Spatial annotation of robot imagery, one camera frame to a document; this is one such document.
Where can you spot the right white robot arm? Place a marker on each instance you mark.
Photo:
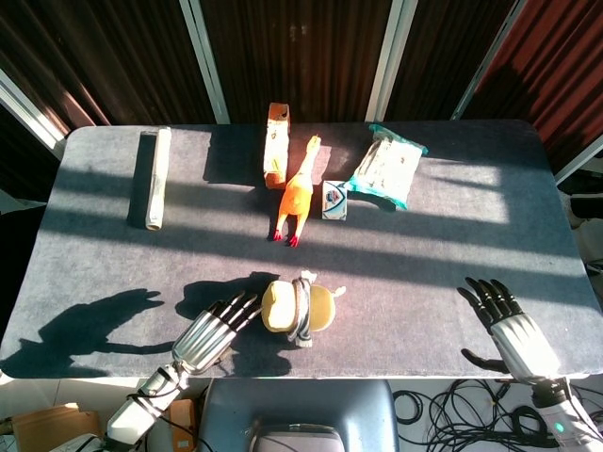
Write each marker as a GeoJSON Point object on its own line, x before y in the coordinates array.
{"type": "Point", "coordinates": [565, 414]}

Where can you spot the white window frame post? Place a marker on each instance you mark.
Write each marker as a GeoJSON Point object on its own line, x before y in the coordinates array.
{"type": "Point", "coordinates": [581, 162]}
{"type": "Point", "coordinates": [391, 61]}
{"type": "Point", "coordinates": [487, 61]}
{"type": "Point", "coordinates": [205, 61]}
{"type": "Point", "coordinates": [28, 110]}

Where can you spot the brown cardboard box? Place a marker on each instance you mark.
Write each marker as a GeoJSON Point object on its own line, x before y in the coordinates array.
{"type": "Point", "coordinates": [52, 424]}

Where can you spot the blue grey robot torso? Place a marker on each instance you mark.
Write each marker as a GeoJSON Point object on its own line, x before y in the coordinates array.
{"type": "Point", "coordinates": [301, 405]}

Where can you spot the small white blue box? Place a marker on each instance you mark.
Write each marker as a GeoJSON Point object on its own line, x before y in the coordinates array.
{"type": "Point", "coordinates": [335, 201]}

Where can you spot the yellow plush toy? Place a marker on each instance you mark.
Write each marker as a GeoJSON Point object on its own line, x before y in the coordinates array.
{"type": "Point", "coordinates": [280, 306]}

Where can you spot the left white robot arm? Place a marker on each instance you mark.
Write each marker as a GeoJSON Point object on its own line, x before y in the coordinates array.
{"type": "Point", "coordinates": [143, 405]}

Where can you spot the orange rubber chicken toy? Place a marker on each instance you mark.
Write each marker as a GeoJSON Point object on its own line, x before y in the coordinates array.
{"type": "Point", "coordinates": [297, 198]}

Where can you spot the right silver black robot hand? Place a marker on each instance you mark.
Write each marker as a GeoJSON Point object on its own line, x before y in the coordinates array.
{"type": "Point", "coordinates": [523, 341]}

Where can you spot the white teal snack bag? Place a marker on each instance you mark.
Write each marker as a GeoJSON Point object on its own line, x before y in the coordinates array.
{"type": "Point", "coordinates": [388, 165]}

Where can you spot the orange paper carton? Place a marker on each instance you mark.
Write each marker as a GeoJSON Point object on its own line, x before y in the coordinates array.
{"type": "Point", "coordinates": [275, 146]}

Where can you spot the brown pleated curtain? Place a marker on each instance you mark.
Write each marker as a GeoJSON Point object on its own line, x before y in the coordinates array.
{"type": "Point", "coordinates": [103, 61]}
{"type": "Point", "coordinates": [438, 56]}
{"type": "Point", "coordinates": [560, 70]}
{"type": "Point", "coordinates": [301, 56]}

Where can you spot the cling film roll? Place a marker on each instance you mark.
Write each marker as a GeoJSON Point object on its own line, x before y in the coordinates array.
{"type": "Point", "coordinates": [158, 179]}

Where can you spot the dark blue table cloth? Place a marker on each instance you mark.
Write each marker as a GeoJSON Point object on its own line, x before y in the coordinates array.
{"type": "Point", "coordinates": [141, 263]}

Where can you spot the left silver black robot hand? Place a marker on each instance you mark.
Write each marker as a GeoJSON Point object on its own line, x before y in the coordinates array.
{"type": "Point", "coordinates": [205, 339]}

